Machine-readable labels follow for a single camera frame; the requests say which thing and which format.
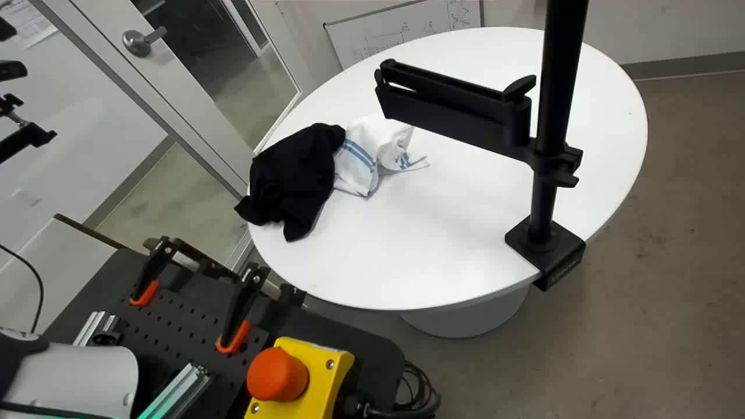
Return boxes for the black cloth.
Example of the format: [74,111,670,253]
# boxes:
[234,122,350,246]

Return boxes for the black clamp-on pole arm stand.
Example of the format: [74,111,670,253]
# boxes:
[372,0,592,294]

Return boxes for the white blue striped cloth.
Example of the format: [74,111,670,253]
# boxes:
[332,127,432,201]

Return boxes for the yellow emergency stop red button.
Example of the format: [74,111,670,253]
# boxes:
[243,335,360,419]

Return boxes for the metal framed scribbled whiteboard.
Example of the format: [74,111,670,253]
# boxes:
[322,0,484,72]

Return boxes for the black perforated board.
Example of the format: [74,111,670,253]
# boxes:
[43,248,410,419]

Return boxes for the silver aluminium extrusion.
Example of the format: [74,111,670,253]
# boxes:
[71,310,121,350]
[138,361,212,419]

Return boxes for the white paper sheet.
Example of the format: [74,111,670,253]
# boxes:
[0,0,60,52]

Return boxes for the black cable bundle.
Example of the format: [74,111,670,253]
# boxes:
[341,363,443,419]

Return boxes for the black clamp orange handle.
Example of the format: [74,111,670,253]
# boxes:
[214,263,276,360]
[126,235,206,313]

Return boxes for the silver door handle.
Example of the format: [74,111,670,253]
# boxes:
[121,24,170,59]

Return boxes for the thin black cable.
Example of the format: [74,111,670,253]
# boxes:
[0,242,46,339]

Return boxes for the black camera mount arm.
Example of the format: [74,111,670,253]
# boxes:
[0,91,59,165]

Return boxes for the small black bracket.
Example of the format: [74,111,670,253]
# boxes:
[0,59,30,84]

